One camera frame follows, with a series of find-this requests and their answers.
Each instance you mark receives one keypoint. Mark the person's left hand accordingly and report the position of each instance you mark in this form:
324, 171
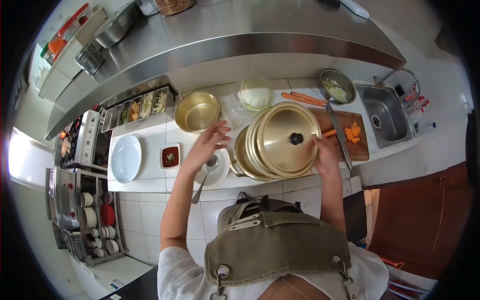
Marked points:
204, 148

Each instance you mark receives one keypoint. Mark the person's left fingers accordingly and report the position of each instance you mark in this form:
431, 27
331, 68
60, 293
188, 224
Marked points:
221, 134

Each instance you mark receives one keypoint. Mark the white oval plate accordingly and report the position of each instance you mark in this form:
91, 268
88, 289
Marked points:
126, 158

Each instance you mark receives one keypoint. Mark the wooden cutting board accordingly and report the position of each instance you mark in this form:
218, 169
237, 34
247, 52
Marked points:
356, 150

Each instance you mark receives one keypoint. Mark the steel sink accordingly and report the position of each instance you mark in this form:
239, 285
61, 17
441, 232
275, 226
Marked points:
386, 112

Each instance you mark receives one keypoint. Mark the steel spoon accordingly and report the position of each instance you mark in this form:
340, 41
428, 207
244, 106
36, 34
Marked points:
204, 180

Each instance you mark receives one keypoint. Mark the gold pot lid black knob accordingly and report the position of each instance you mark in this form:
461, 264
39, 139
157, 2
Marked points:
277, 138

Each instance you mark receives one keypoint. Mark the clear plastic bag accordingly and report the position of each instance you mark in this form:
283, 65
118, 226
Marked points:
232, 110

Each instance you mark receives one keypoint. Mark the white round plate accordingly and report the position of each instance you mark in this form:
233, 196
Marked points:
221, 168

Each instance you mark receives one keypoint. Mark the steel bowl of shredded cabbage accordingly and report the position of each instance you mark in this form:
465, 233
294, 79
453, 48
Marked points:
337, 88

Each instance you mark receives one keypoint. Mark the person's right fingers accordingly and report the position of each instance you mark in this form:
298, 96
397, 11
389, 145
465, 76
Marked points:
318, 141

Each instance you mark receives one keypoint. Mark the steel rack of bowls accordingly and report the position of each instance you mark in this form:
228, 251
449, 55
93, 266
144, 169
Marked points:
99, 217

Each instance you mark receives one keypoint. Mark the kitchen knife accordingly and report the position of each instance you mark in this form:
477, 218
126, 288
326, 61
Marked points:
339, 129

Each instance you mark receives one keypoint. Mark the rectangular steel pan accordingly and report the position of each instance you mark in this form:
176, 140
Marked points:
114, 28

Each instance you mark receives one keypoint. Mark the round steel container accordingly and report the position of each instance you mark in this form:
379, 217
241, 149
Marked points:
89, 58

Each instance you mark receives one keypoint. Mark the pile of cut carrot pieces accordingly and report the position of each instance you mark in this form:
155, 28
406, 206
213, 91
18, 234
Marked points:
352, 133

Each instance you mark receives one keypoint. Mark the gas stove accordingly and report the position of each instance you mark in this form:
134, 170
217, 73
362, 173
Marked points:
75, 138

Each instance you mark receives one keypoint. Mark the steel overhead shelf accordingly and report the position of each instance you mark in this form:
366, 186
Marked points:
225, 41

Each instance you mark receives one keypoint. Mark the row of steel ingredient containers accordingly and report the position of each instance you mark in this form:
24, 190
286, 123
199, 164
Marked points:
146, 107

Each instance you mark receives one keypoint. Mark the square dish of red sauce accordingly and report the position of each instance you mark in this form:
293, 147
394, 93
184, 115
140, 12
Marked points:
170, 156

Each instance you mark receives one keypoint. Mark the white side shelf with goods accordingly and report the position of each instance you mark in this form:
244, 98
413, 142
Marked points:
63, 56

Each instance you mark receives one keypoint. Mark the empty gold pot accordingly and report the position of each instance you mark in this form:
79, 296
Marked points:
197, 112

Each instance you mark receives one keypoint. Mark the bottles beside sink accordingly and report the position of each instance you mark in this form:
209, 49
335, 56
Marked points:
414, 103

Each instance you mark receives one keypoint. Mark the whole orange carrot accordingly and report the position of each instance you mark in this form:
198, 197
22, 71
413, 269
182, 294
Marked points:
309, 97
300, 100

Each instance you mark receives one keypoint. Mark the person's body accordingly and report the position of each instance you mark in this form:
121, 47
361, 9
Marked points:
277, 243

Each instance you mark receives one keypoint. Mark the green cabbage head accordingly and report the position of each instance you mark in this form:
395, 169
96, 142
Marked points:
255, 93

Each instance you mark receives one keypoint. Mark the person's right hand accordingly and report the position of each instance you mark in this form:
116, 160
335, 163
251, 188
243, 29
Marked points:
327, 155

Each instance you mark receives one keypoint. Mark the steel faucet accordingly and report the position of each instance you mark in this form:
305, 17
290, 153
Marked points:
407, 71

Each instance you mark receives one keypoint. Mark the steel kitchen appliance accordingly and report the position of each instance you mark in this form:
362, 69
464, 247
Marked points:
63, 198

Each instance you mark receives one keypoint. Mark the long carrot piece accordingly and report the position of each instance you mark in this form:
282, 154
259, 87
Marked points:
330, 133

